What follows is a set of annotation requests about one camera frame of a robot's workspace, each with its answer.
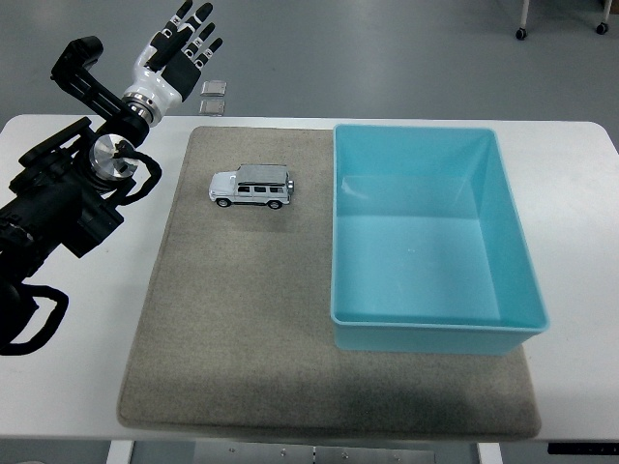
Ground white toy car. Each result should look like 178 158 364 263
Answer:
208 163 295 211

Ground grey felt mat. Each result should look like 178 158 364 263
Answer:
115 125 543 442

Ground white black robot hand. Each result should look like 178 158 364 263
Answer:
123 0 225 105

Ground black table control panel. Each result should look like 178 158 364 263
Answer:
546 442 619 456

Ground white cart leg with caster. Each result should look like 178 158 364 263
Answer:
595 0 612 36
515 0 531 42

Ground light blue plastic box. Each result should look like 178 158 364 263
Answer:
330 123 551 357

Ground white table leg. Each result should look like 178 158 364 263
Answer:
105 440 134 464
476 442 505 464

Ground grey metal plate with screws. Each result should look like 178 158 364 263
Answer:
192 442 436 464

